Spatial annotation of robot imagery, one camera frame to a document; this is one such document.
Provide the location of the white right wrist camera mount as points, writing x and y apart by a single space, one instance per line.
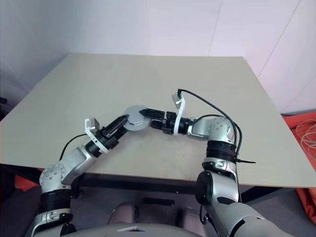
181 111

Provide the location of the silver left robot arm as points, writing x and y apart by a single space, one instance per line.
76 160

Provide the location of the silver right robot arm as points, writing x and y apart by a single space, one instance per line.
217 128

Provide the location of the black table frame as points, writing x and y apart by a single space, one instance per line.
148 184

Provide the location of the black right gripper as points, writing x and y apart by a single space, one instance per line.
169 123

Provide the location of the grey motor end cover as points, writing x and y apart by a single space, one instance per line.
134 116

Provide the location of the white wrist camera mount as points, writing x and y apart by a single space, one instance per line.
89 129
181 111

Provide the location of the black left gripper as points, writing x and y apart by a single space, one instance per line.
109 138

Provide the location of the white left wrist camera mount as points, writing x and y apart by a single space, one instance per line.
89 129

